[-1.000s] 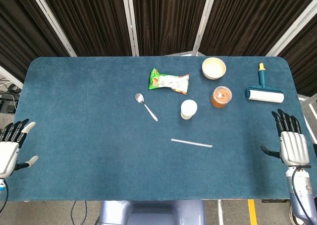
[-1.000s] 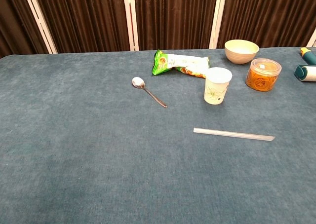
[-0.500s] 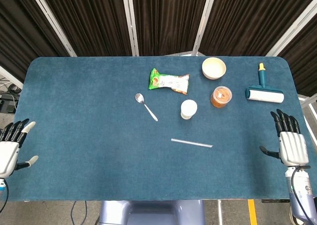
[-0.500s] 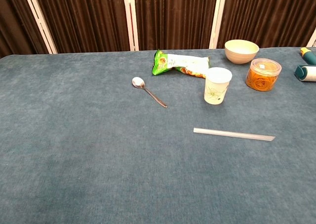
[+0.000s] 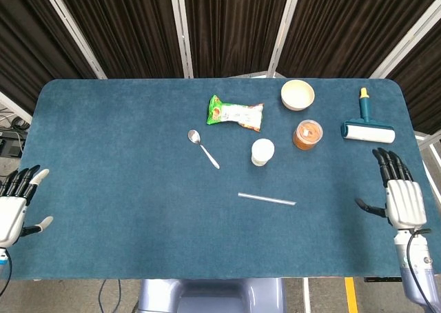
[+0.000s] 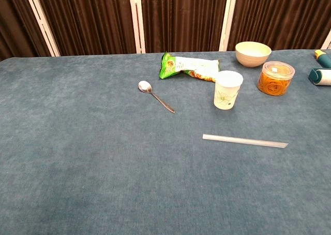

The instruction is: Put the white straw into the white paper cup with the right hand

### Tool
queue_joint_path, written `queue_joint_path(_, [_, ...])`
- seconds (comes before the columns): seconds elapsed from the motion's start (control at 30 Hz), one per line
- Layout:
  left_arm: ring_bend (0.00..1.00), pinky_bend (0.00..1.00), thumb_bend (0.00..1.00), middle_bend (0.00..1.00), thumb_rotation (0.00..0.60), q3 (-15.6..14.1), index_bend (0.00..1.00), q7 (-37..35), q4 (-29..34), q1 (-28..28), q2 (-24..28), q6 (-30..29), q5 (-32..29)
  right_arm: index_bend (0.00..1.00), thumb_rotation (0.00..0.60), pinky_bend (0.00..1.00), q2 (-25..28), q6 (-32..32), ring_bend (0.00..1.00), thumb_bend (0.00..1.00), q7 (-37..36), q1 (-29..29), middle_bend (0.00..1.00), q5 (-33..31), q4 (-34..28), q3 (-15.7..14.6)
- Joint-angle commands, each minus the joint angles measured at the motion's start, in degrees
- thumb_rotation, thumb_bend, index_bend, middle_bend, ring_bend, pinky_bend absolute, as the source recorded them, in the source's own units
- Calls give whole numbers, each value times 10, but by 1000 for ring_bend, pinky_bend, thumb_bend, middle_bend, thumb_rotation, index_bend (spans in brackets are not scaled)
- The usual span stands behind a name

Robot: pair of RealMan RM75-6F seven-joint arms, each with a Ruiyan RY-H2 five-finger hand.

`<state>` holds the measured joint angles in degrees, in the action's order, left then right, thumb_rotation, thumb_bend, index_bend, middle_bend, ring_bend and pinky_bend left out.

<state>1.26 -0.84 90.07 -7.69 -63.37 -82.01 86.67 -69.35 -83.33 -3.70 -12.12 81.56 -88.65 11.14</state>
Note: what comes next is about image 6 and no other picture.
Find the green white snack packet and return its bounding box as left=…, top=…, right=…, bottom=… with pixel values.
left=158, top=52, right=221, bottom=83

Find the clear jar of rubber bands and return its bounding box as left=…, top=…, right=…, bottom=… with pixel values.
left=257, top=61, right=296, bottom=97

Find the teal handled lint roller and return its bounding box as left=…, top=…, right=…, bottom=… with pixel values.
left=308, top=49, right=331, bottom=86

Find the cream bowl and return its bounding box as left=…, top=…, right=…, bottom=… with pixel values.
left=235, top=41, right=272, bottom=68

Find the small white paper cup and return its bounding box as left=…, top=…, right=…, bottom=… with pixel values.
left=213, top=70, right=244, bottom=110

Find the transparent plastic straw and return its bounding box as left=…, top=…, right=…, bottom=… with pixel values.
left=202, top=134, right=289, bottom=149

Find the metal spoon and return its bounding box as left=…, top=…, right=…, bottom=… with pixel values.
left=138, top=80, right=176, bottom=114

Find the brown pleated screen panel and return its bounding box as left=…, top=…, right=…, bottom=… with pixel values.
left=134, top=0, right=233, bottom=54
left=33, top=0, right=138, bottom=57
left=219, top=0, right=331, bottom=52
left=320, top=29, right=331, bottom=51
left=0, top=0, right=54, bottom=62

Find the blue velvet table cloth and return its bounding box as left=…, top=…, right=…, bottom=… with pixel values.
left=0, top=49, right=331, bottom=235

